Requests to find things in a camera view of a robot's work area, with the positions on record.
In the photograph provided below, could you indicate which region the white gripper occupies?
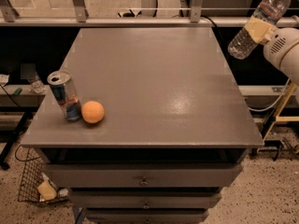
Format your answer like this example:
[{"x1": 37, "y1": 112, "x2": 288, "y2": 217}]
[{"x1": 245, "y1": 17, "x2": 299, "y2": 85}]

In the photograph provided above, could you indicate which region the clear plastic water bottle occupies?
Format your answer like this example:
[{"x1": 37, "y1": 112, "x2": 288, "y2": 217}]
[{"x1": 228, "y1": 0, "x2": 291, "y2": 60}]

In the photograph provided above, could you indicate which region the small water bottle on shelf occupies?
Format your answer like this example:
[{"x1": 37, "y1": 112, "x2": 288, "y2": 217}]
[{"x1": 28, "y1": 73, "x2": 46, "y2": 94}]

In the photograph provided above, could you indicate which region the yellow bottle in basket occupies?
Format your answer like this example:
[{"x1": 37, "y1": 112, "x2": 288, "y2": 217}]
[{"x1": 37, "y1": 180, "x2": 57, "y2": 201}]

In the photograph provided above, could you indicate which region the yellow metal stand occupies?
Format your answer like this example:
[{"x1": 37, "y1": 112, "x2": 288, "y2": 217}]
[{"x1": 262, "y1": 81, "x2": 299, "y2": 141}]

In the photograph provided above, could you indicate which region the grey drawer cabinet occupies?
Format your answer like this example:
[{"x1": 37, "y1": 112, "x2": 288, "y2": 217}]
[{"x1": 22, "y1": 28, "x2": 263, "y2": 224}]

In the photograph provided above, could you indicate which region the grey metal railing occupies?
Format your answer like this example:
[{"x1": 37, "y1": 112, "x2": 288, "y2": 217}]
[{"x1": 0, "y1": 0, "x2": 299, "y2": 28}]

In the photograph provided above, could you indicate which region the orange ball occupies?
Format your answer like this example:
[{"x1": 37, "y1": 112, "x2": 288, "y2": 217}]
[{"x1": 81, "y1": 101, "x2": 105, "y2": 124}]

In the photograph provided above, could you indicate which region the blue silver energy drink can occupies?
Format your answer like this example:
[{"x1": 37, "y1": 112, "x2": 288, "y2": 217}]
[{"x1": 47, "y1": 70, "x2": 81, "y2": 121}]

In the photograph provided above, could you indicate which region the green small object on shelf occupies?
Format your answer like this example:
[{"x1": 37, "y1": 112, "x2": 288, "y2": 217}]
[{"x1": 13, "y1": 88, "x2": 22, "y2": 96}]

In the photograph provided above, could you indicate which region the low side shelf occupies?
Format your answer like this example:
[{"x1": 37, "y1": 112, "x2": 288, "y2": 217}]
[{"x1": 0, "y1": 85, "x2": 45, "y2": 131}]

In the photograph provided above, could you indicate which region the black wire basket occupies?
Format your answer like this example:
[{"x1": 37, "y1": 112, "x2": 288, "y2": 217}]
[{"x1": 18, "y1": 148, "x2": 68, "y2": 206}]

